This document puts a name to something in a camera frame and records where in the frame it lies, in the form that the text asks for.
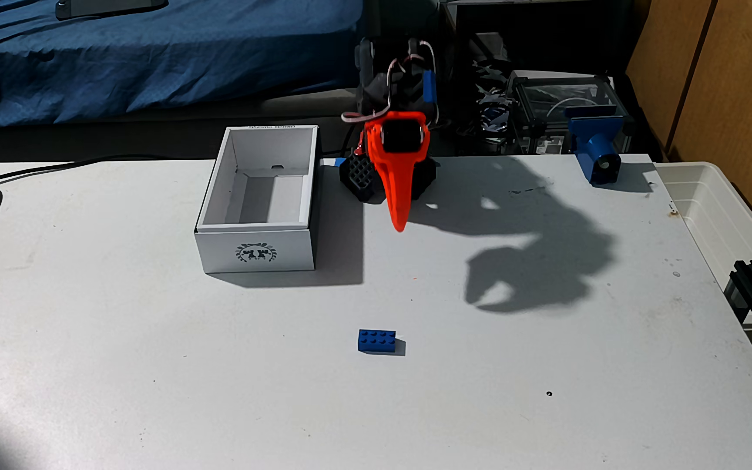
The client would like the white cardboard box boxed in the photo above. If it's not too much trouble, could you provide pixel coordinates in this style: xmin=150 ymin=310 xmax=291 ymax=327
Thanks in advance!
xmin=194 ymin=124 xmax=320 ymax=274

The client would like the clear enclosure black frame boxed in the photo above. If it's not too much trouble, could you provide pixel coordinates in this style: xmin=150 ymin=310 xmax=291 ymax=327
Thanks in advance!
xmin=505 ymin=70 xmax=635 ymax=156

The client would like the wooden cupboard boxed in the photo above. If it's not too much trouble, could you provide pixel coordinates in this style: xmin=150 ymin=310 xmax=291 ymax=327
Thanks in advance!
xmin=625 ymin=0 xmax=752 ymax=259

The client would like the blue printed clamp mount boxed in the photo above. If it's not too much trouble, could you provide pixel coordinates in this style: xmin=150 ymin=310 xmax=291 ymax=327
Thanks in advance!
xmin=565 ymin=104 xmax=626 ymax=186

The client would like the white servo cable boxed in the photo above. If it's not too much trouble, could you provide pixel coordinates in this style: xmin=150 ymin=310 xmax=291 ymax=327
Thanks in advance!
xmin=341 ymin=40 xmax=440 ymax=126

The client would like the white plastic tub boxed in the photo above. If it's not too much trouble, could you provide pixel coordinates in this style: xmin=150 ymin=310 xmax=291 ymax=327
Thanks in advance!
xmin=654 ymin=161 xmax=752 ymax=295

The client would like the blue toy brick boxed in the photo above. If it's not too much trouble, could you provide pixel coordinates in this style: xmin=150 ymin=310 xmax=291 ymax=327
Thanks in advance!
xmin=358 ymin=329 xmax=397 ymax=355

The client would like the blue bed sheet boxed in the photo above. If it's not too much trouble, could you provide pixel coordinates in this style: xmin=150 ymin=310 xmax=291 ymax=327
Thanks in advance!
xmin=0 ymin=0 xmax=365 ymax=129

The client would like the dark flat device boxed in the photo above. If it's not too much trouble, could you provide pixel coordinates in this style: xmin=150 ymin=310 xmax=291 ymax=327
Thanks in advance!
xmin=55 ymin=0 xmax=169 ymax=20

